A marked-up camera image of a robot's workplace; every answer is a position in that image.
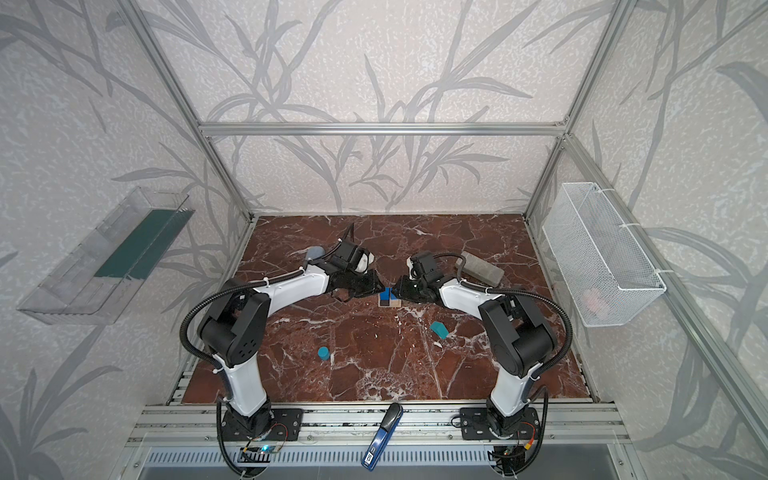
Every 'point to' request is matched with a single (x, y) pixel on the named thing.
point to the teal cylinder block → (323, 353)
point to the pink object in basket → (598, 304)
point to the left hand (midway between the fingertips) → (388, 280)
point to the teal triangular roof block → (439, 329)
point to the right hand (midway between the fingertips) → (395, 281)
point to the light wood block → (395, 303)
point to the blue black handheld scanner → (382, 437)
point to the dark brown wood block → (384, 302)
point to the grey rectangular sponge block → (481, 269)
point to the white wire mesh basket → (605, 271)
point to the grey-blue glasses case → (315, 252)
